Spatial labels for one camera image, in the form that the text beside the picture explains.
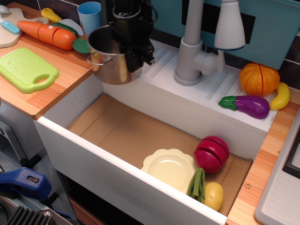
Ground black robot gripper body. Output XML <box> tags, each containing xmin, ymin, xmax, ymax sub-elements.
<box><xmin>109</xmin><ymin>6</ymin><xmax>156</xmax><ymax>65</ymax></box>

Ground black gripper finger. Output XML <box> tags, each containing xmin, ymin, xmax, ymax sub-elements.
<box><xmin>125</xmin><ymin>49</ymin><xmax>143</xmax><ymax>72</ymax></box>
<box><xmin>119</xmin><ymin>40</ymin><xmax>131</xmax><ymax>54</ymax></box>

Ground stainless steel pot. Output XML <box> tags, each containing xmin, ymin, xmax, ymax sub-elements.
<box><xmin>87</xmin><ymin>25</ymin><xmax>142</xmax><ymax>84</ymax></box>

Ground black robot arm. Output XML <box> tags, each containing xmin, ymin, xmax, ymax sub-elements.
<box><xmin>109</xmin><ymin>0</ymin><xmax>158</xmax><ymax>72</ymax></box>

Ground white toy sink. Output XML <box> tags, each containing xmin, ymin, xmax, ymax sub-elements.
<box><xmin>35</xmin><ymin>42</ymin><xmax>277</xmax><ymax>225</ymax></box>

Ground blue plastic cup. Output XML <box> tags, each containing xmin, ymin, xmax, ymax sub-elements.
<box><xmin>77</xmin><ymin>1</ymin><xmax>103</xmax><ymax>37</ymax></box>

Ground grey toy faucet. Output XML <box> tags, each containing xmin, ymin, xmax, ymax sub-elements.
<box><xmin>174</xmin><ymin>0</ymin><xmax>225</xmax><ymax>86</ymax></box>

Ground orange wooden toy carrot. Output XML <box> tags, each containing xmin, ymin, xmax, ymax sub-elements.
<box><xmin>16</xmin><ymin>21</ymin><xmax>90</xmax><ymax>54</ymax></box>

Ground green toy cucumber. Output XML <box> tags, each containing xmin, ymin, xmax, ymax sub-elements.
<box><xmin>52</xmin><ymin>22</ymin><xmax>78</xmax><ymax>37</ymax></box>

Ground brown cardboard sheet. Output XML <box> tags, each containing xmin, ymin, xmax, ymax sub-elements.
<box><xmin>68</xmin><ymin>94</ymin><xmax>252</xmax><ymax>216</ymax></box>

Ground white faucet spray head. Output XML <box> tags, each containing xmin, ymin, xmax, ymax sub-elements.
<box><xmin>214</xmin><ymin>0</ymin><xmax>246</xmax><ymax>51</ymax></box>

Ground green plastic cutting board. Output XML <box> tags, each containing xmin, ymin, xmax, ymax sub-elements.
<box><xmin>0</xmin><ymin>48</ymin><xmax>60</xmax><ymax>94</ymax></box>

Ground cream scalloped plate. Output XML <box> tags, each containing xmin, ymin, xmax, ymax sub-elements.
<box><xmin>141</xmin><ymin>149</ymin><xmax>196</xmax><ymax>194</ymax></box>

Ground wooden cutting board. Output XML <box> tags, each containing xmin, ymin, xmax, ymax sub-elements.
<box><xmin>0</xmin><ymin>7</ymin><xmax>49</xmax><ymax>49</ymax></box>

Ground red wooden toy onion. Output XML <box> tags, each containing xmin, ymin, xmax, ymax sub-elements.
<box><xmin>193</xmin><ymin>135</ymin><xmax>230</xmax><ymax>174</ymax></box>

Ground orange toy pumpkin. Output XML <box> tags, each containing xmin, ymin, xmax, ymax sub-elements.
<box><xmin>239</xmin><ymin>63</ymin><xmax>280</xmax><ymax>96</ymax></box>

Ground purple toy eggplant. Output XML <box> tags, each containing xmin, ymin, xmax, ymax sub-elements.
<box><xmin>218</xmin><ymin>95</ymin><xmax>270</xmax><ymax>119</ymax></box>

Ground green felt leaves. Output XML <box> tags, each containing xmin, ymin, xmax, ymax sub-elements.
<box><xmin>187</xmin><ymin>167</ymin><xmax>205</xmax><ymax>203</ymax></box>

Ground yellow toy banana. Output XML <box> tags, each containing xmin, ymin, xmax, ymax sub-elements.
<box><xmin>270</xmin><ymin>82</ymin><xmax>290</xmax><ymax>110</ymax></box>

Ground yellow toy potato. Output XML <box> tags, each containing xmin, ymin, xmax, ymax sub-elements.
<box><xmin>203</xmin><ymin>182</ymin><xmax>224</xmax><ymax>211</ymax></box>

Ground blue clamp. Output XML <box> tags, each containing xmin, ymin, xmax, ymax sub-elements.
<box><xmin>0</xmin><ymin>167</ymin><xmax>52</xmax><ymax>201</ymax></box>

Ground black finned metal block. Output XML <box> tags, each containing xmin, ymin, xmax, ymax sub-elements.
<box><xmin>4</xmin><ymin>206</ymin><xmax>57</xmax><ymax>225</ymax></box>

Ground white toy stove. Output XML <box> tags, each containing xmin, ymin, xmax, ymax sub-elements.
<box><xmin>255</xmin><ymin>121</ymin><xmax>300</xmax><ymax>225</ymax></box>

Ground yellow handled toy knife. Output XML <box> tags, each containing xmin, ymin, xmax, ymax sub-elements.
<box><xmin>41</xmin><ymin>8</ymin><xmax>84</xmax><ymax>36</ymax></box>

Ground blue handled toy knife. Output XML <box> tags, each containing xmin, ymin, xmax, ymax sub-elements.
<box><xmin>0</xmin><ymin>5</ymin><xmax>21</xmax><ymax>35</ymax></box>

